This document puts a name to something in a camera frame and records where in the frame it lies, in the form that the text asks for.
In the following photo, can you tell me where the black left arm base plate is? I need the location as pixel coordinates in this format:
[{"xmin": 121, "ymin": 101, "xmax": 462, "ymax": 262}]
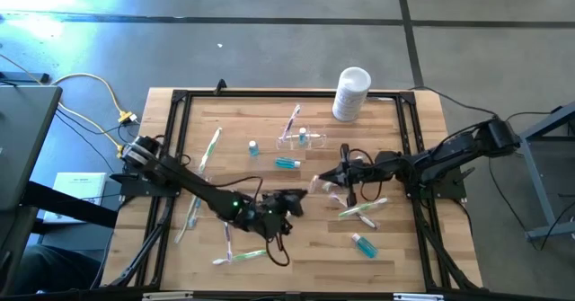
[{"xmin": 110, "ymin": 161, "xmax": 186, "ymax": 199}]

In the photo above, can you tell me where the clear acrylic organizer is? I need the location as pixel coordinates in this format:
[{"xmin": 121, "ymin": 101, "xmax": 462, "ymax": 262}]
[{"xmin": 276, "ymin": 124, "xmax": 332, "ymax": 152}]

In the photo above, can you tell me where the blue toothbrush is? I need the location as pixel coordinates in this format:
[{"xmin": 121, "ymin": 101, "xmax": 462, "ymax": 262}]
[{"xmin": 188, "ymin": 195, "xmax": 204, "ymax": 229}]

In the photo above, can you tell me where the black stand beam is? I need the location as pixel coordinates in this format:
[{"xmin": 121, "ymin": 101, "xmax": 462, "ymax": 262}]
[{"xmin": 20, "ymin": 181, "xmax": 119, "ymax": 229}]

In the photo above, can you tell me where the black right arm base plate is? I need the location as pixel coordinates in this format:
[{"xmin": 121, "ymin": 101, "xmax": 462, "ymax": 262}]
[{"xmin": 401, "ymin": 164, "xmax": 468, "ymax": 202}]

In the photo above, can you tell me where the person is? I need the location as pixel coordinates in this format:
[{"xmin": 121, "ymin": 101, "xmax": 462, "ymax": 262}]
[{"xmin": 8, "ymin": 244, "xmax": 102, "ymax": 296}]

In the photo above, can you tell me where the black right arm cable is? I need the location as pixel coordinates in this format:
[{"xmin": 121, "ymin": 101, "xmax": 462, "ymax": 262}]
[{"xmin": 348, "ymin": 147, "xmax": 385, "ymax": 203}]

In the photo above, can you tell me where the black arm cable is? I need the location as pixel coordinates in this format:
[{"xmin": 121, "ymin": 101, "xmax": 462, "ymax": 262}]
[
  {"xmin": 348, "ymin": 147, "xmax": 385, "ymax": 203},
  {"xmin": 197, "ymin": 174, "xmax": 292, "ymax": 268}
]

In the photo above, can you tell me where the grey metal cart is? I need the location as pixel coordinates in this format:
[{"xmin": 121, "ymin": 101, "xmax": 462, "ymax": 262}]
[{"xmin": 511, "ymin": 101, "xmax": 575, "ymax": 242}]

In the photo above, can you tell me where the white wipes canister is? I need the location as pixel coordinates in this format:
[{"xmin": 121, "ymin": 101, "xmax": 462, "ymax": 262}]
[{"xmin": 331, "ymin": 66, "xmax": 373, "ymax": 123}]

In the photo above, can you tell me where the white box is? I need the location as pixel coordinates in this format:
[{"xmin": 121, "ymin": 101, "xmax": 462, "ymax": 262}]
[{"xmin": 43, "ymin": 172, "xmax": 108, "ymax": 225}]

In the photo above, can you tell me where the silver table bracket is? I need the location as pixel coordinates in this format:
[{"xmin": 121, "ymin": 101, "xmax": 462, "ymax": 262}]
[
  {"xmin": 393, "ymin": 292, "xmax": 445, "ymax": 301},
  {"xmin": 142, "ymin": 291, "xmax": 194, "ymax": 301}
]

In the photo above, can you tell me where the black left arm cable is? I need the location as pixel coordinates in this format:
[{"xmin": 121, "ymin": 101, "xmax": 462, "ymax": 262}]
[{"xmin": 197, "ymin": 174, "xmax": 292, "ymax": 268}]

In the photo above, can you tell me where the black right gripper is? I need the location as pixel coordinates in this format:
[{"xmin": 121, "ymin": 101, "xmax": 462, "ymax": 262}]
[{"xmin": 317, "ymin": 144, "xmax": 393, "ymax": 208}]

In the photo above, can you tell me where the yellow cable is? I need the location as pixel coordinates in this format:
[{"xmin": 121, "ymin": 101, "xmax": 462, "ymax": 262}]
[{"xmin": 49, "ymin": 72, "xmax": 138, "ymax": 158}]

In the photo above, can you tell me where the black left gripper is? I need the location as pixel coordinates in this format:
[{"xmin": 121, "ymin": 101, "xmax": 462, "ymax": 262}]
[{"xmin": 244, "ymin": 189, "xmax": 309, "ymax": 242}]

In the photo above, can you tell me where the dark grey monitor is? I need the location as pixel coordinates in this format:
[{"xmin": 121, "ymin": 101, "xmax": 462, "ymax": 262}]
[{"xmin": 0, "ymin": 84, "xmax": 63, "ymax": 212}]

